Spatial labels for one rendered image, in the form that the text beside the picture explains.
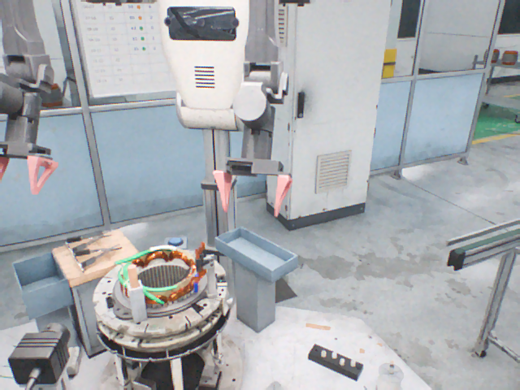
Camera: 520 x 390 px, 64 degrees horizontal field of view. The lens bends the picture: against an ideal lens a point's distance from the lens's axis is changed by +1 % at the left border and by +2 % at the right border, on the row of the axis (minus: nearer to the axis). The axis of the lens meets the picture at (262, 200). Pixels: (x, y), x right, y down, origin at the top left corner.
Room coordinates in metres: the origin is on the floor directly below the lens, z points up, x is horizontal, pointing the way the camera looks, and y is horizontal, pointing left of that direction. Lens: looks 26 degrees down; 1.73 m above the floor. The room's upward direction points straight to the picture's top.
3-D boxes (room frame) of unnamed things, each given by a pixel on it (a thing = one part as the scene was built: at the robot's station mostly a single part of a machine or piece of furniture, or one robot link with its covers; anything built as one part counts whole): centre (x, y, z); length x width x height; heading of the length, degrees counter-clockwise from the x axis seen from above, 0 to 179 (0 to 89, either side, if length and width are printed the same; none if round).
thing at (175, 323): (0.83, 0.25, 1.09); 0.32 x 0.32 x 0.01
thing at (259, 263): (1.05, 0.02, 0.92); 0.25 x 0.11 x 0.28; 45
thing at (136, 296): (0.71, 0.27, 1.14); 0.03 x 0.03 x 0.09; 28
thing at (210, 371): (0.79, 0.14, 0.83); 0.05 x 0.04 x 0.02; 172
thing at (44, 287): (0.93, 0.61, 0.92); 0.17 x 0.11 x 0.28; 37
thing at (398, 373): (0.78, -0.33, 0.82); 0.06 x 0.06 x 0.07
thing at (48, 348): (0.34, 0.24, 1.37); 0.06 x 0.04 x 0.04; 1
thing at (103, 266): (1.02, 0.49, 1.05); 0.20 x 0.19 x 0.02; 127
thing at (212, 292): (0.78, 0.12, 1.15); 0.03 x 0.02 x 0.12; 110
